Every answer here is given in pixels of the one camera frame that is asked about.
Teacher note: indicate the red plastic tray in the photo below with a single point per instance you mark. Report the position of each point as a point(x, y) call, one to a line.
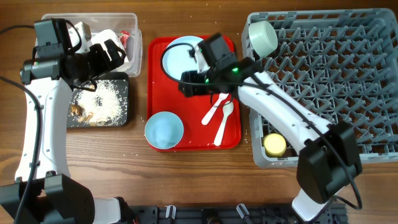
point(163, 95)

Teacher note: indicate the white plastic spoon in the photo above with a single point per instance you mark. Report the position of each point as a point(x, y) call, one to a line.
point(227, 110)

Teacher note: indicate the white plastic fork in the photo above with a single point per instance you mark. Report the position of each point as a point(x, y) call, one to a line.
point(206, 119)

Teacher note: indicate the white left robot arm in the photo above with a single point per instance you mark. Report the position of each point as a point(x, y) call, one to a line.
point(43, 190)

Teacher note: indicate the clear plastic bin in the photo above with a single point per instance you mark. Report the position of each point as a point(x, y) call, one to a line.
point(89, 24)

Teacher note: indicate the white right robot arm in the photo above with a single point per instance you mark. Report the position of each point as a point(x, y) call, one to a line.
point(328, 157)

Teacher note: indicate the white napkin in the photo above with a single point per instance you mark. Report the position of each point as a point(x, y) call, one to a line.
point(108, 34)

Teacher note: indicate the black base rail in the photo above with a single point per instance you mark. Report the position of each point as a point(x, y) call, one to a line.
point(266, 214)

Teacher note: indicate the grey dishwasher rack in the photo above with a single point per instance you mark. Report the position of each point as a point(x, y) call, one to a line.
point(341, 65)

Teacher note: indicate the green bowl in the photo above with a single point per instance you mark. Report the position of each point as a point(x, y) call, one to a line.
point(263, 38)

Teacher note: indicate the light blue bowl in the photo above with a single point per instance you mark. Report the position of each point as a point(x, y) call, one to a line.
point(164, 130)

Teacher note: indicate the yellow cup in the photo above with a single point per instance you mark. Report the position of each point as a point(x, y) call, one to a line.
point(274, 144)

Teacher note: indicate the red wrapper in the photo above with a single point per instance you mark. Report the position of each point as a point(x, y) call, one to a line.
point(123, 37)

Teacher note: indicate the black waste tray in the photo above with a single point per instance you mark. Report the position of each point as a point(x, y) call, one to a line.
point(118, 118)

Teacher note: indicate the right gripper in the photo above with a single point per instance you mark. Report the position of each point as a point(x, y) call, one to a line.
point(187, 84)

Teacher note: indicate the light blue plate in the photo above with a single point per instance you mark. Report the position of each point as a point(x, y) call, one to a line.
point(177, 60)

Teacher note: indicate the food scraps and rice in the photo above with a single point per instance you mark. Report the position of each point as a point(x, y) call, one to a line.
point(98, 104)

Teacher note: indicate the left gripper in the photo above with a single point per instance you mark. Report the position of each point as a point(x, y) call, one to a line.
point(104, 65)

